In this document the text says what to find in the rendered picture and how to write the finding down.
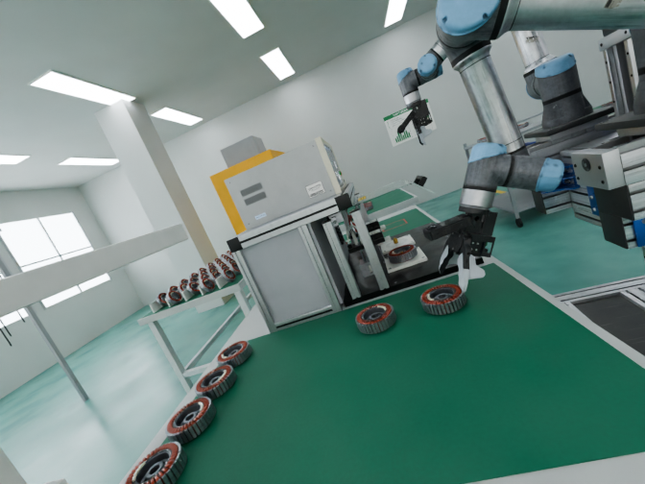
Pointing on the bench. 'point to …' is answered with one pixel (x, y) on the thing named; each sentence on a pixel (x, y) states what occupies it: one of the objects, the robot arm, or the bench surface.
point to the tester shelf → (294, 220)
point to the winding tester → (285, 183)
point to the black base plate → (413, 275)
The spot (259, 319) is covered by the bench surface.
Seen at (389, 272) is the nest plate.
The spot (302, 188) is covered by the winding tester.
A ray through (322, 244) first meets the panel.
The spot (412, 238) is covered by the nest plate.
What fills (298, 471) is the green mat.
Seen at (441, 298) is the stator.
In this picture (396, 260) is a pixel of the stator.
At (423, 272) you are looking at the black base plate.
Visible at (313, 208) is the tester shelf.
